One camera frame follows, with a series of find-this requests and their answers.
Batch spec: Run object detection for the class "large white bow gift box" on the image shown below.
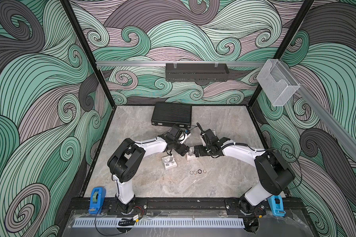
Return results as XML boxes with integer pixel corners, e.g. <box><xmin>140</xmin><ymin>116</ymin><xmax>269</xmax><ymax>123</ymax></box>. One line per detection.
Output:
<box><xmin>186</xmin><ymin>147</ymin><xmax>198</xmax><ymax>161</ymax></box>

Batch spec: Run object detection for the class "small white bow gift box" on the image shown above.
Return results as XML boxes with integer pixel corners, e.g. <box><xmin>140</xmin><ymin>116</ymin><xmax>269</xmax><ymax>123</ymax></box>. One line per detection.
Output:
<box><xmin>162</xmin><ymin>155</ymin><xmax>178</xmax><ymax>170</ymax></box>

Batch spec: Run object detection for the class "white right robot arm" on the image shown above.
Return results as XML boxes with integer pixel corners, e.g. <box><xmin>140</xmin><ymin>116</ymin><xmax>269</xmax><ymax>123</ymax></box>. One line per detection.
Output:
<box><xmin>194</xmin><ymin>123</ymin><xmax>296</xmax><ymax>214</ymax></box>

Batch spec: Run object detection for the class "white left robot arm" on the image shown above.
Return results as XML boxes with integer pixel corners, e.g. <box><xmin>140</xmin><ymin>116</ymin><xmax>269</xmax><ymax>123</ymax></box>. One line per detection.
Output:
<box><xmin>107</xmin><ymin>125</ymin><xmax>191</xmax><ymax>214</ymax></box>

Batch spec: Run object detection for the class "black ribbed hard case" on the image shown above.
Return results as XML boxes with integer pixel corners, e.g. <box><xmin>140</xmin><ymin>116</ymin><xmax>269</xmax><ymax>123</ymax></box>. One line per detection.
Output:
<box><xmin>151</xmin><ymin>102</ymin><xmax>192</xmax><ymax>128</ymax></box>

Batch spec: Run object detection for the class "blue tape dispenser right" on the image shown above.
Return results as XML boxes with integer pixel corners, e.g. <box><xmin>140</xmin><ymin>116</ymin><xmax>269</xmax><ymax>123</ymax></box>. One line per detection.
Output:
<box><xmin>267</xmin><ymin>196</ymin><xmax>286</xmax><ymax>217</ymax></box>

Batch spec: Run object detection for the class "blue tape dispenser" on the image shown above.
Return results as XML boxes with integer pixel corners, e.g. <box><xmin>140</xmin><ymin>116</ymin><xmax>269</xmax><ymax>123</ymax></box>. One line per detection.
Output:
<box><xmin>267</xmin><ymin>196</ymin><xmax>286</xmax><ymax>217</ymax></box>
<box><xmin>89</xmin><ymin>187</ymin><xmax>106</xmax><ymax>215</ymax></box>

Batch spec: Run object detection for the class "blue tape dispenser left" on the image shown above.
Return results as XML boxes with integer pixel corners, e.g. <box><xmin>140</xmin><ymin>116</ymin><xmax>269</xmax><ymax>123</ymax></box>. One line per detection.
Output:
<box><xmin>89</xmin><ymin>187</ymin><xmax>106</xmax><ymax>215</ymax></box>

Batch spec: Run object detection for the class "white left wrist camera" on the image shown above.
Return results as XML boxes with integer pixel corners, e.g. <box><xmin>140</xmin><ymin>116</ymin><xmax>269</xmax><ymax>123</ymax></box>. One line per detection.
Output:
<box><xmin>178</xmin><ymin>129</ymin><xmax>191</xmax><ymax>144</ymax></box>

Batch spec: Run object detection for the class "black wall shelf tray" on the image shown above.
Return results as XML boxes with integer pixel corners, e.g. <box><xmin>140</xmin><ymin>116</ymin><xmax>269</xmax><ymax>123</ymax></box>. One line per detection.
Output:
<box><xmin>165</xmin><ymin>63</ymin><xmax>229</xmax><ymax>85</ymax></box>

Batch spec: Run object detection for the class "aluminium wall rail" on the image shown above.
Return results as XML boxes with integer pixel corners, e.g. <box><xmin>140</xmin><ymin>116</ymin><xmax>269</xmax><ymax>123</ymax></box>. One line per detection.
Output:
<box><xmin>96</xmin><ymin>60</ymin><xmax>266</xmax><ymax>67</ymax></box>

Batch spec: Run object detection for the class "clear plastic wall holder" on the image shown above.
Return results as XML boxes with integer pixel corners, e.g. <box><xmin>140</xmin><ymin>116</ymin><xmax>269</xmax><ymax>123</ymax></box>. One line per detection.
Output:
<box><xmin>257</xmin><ymin>59</ymin><xmax>300</xmax><ymax>107</ymax></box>

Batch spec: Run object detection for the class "white slotted cable duct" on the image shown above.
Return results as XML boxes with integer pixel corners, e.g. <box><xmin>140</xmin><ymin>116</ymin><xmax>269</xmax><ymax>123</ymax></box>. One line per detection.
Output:
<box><xmin>72</xmin><ymin>217</ymin><xmax>245</xmax><ymax>229</ymax></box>

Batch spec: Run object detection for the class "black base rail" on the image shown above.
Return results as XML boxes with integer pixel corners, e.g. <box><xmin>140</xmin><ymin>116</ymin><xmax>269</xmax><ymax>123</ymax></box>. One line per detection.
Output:
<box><xmin>68</xmin><ymin>197</ymin><xmax>288</xmax><ymax>216</ymax></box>

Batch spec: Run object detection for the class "black corner frame post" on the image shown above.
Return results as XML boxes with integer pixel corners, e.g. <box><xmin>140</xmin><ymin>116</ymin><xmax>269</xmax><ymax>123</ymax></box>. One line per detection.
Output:
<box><xmin>60</xmin><ymin>0</ymin><xmax>116</xmax><ymax>110</ymax></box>

